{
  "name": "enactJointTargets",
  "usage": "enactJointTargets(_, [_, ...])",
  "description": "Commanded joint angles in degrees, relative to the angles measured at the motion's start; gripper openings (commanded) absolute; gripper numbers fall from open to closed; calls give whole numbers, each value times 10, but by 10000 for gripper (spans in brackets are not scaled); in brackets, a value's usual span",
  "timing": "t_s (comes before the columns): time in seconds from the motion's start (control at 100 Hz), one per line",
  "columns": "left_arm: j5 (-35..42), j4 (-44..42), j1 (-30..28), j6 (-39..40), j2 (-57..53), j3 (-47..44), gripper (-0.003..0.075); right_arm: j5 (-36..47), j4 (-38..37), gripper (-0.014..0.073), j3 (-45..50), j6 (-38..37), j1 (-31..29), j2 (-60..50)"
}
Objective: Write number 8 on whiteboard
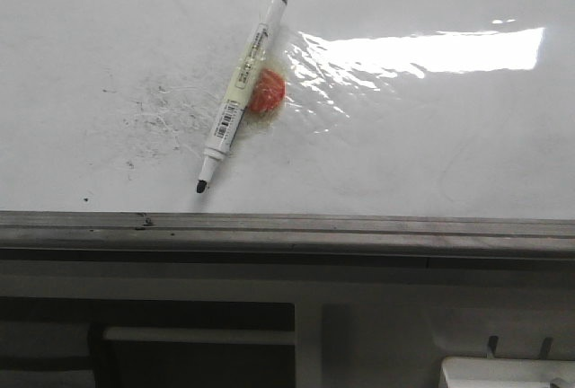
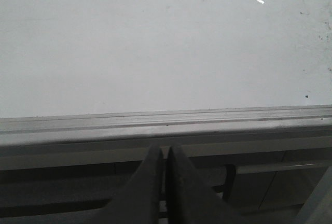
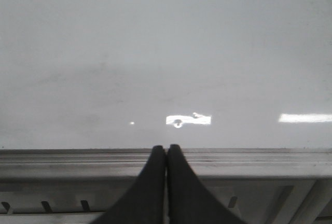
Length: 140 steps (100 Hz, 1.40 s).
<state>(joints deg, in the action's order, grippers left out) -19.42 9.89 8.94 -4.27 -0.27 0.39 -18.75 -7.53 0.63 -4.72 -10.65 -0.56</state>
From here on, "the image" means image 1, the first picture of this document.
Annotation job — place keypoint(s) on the left metal hook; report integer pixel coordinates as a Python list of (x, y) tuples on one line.
[(492, 345)]

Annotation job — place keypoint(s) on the white black whiteboard marker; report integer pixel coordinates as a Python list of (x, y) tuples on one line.
[(239, 90)]

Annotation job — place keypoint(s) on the white horizontal bar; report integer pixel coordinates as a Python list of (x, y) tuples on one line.
[(200, 336)]

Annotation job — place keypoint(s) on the orange round taped pad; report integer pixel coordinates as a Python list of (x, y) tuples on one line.
[(268, 92)]

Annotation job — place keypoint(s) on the grey aluminium whiteboard frame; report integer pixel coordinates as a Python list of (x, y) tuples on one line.
[(284, 239)]

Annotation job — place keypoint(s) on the white box bottom right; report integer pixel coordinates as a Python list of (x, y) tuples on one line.
[(493, 372)]

